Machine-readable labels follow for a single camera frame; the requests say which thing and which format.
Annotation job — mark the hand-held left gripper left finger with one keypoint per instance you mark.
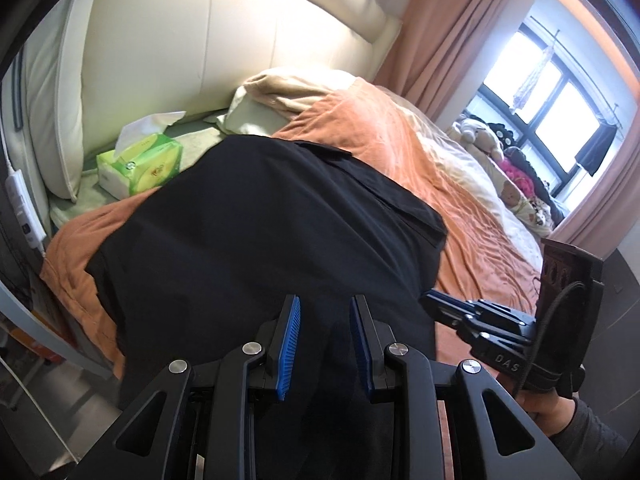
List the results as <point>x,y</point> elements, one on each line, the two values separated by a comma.
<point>290,345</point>

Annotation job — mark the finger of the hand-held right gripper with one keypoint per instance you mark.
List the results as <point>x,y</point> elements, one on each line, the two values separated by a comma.
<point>495,337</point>
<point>455,307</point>

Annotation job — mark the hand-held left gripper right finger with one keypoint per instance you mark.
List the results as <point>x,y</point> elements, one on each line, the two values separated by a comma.
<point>361,345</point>

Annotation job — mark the black pants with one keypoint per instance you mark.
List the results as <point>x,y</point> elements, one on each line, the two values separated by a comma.
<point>250,235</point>

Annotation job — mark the person's right forearm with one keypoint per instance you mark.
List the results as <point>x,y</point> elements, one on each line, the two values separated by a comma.
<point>590,445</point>

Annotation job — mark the person's right hand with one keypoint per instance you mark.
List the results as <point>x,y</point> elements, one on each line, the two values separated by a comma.
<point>550,415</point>

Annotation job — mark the cartoon printed pillow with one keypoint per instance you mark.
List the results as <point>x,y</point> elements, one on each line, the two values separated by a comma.
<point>527,207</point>

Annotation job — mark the beige quilt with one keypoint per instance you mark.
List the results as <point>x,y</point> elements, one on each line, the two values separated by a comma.
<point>465,165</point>

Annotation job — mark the pink plush toy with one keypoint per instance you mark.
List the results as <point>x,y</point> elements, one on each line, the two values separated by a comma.
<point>517,172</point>

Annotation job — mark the black hanging cloth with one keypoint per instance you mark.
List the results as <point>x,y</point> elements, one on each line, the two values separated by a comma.
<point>595,147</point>

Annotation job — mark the orange fleece blanket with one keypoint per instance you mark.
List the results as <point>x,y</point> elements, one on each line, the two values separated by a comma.
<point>390,150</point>

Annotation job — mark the white plush toy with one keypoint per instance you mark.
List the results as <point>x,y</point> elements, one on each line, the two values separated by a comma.
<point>477,135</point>

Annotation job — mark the black framed window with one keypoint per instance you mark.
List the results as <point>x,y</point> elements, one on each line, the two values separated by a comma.
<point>550,110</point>

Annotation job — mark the cream pillow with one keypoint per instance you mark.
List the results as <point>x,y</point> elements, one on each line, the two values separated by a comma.
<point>250,117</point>

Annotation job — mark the green tissue pack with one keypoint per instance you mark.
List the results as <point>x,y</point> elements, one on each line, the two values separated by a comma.
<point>145,165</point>

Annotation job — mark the white hanging cloth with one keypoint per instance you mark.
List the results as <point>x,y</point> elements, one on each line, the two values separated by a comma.
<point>530,80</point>

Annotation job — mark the pink curtain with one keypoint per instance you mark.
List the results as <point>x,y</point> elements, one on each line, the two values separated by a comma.
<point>450,35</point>

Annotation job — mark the cream padded headboard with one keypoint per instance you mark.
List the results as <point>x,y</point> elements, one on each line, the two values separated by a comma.
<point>200,35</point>

